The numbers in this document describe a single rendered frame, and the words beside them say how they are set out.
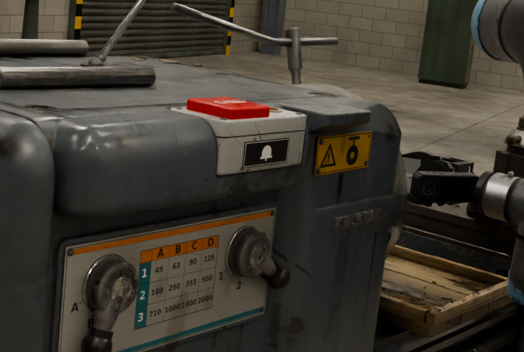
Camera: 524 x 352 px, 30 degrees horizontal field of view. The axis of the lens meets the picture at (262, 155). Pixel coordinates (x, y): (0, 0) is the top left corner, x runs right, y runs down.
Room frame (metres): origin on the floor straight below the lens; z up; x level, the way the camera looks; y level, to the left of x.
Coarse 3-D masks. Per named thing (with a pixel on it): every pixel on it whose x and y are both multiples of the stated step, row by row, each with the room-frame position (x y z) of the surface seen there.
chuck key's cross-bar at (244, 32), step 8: (176, 8) 1.32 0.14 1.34; (184, 8) 1.33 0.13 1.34; (192, 16) 1.34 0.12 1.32; (200, 16) 1.35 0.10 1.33; (208, 16) 1.36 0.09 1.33; (216, 24) 1.37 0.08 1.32; (224, 24) 1.38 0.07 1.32; (232, 24) 1.39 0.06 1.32; (232, 32) 1.40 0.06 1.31; (240, 32) 1.40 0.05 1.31; (248, 32) 1.41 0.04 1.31; (256, 32) 1.42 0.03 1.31; (256, 40) 1.43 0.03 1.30; (264, 40) 1.43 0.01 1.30; (272, 40) 1.44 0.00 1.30; (280, 40) 1.46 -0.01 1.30; (288, 40) 1.47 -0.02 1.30; (304, 40) 1.49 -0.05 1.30; (312, 40) 1.51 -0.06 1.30; (320, 40) 1.52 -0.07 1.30; (328, 40) 1.53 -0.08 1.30; (336, 40) 1.55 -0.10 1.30
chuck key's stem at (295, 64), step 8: (288, 32) 1.48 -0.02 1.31; (296, 32) 1.48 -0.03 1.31; (296, 40) 1.47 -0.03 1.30; (288, 48) 1.48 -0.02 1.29; (296, 48) 1.47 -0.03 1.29; (288, 56) 1.48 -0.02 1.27; (296, 56) 1.47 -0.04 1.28; (288, 64) 1.48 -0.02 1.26; (296, 64) 1.47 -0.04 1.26; (296, 72) 1.47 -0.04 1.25; (296, 80) 1.47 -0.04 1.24
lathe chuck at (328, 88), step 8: (312, 88) 1.42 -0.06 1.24; (320, 88) 1.43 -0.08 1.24; (328, 88) 1.45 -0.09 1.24; (336, 88) 1.46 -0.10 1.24; (352, 96) 1.44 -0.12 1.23; (400, 152) 1.40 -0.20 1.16; (400, 160) 1.39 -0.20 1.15; (400, 168) 1.39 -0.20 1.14; (400, 176) 1.38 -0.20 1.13; (400, 184) 1.38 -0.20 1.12; (400, 192) 1.37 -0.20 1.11; (400, 200) 1.37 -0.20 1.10; (400, 208) 1.38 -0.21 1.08; (400, 216) 1.38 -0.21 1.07; (400, 224) 1.38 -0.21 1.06; (392, 232) 1.37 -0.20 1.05; (400, 232) 1.39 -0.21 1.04; (392, 240) 1.38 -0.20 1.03; (392, 248) 1.40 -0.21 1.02
